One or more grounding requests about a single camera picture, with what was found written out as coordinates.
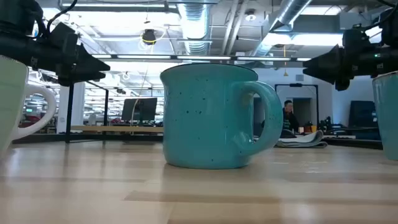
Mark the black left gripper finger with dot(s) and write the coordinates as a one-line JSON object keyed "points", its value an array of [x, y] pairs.
{"points": [[90, 63], [84, 77]]}

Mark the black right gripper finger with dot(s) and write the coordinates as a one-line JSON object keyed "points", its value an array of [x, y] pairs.
{"points": [[329, 60], [326, 74]]}

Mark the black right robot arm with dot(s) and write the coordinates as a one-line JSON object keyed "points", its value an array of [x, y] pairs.
{"points": [[379, 59]]}

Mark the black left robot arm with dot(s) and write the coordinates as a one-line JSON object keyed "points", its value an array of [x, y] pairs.
{"points": [[21, 49]]}

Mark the dark blue panel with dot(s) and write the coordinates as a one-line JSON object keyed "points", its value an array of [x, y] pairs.
{"points": [[363, 118]]}

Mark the person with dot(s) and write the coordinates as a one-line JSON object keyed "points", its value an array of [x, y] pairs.
{"points": [[289, 119]]}

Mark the black computer monitor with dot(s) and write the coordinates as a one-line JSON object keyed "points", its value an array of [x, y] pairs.
{"points": [[140, 109]]}

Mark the grey folded cloth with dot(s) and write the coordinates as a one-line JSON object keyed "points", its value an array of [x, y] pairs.
{"points": [[304, 140]]}

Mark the teal speckled mug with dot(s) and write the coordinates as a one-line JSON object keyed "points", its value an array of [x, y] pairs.
{"points": [[205, 118]]}

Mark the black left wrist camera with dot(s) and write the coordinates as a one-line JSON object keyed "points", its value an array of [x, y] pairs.
{"points": [[63, 35]]}

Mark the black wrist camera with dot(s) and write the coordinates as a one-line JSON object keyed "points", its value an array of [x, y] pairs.
{"points": [[63, 35], [354, 37]]}

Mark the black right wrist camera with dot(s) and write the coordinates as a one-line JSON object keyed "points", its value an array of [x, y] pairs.
{"points": [[354, 37]]}

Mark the silver smooth ceiling duct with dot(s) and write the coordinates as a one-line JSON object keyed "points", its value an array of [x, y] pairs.
{"points": [[286, 15]]}

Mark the black overhead camera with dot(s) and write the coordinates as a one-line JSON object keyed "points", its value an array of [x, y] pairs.
{"points": [[149, 36]]}

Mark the silver ribbed ceiling duct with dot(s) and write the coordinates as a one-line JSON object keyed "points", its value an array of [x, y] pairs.
{"points": [[196, 25]]}

